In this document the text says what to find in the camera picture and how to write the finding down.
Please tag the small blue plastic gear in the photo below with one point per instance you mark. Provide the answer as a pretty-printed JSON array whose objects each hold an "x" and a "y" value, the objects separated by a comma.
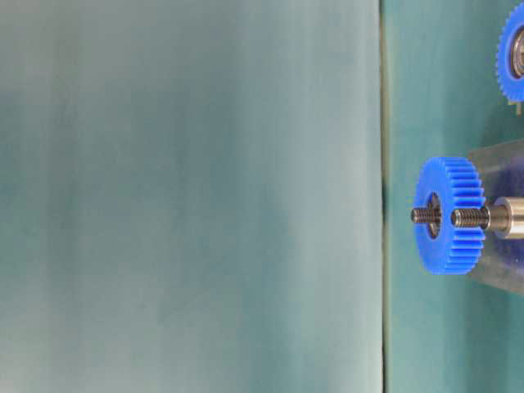
[{"x": 509, "y": 56}]

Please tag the steel shaft under large gear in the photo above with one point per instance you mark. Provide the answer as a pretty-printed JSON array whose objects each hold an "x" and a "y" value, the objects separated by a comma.
[{"x": 425, "y": 215}]

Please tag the large blue plastic gear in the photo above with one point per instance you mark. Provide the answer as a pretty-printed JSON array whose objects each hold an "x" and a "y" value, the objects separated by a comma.
[{"x": 447, "y": 184}]

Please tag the steel shaft for small gear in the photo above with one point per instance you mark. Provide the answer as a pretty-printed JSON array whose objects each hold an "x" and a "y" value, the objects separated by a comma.
[{"x": 504, "y": 218}]

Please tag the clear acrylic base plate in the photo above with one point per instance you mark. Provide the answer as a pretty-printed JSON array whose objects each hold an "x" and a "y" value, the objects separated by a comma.
[{"x": 501, "y": 170}]

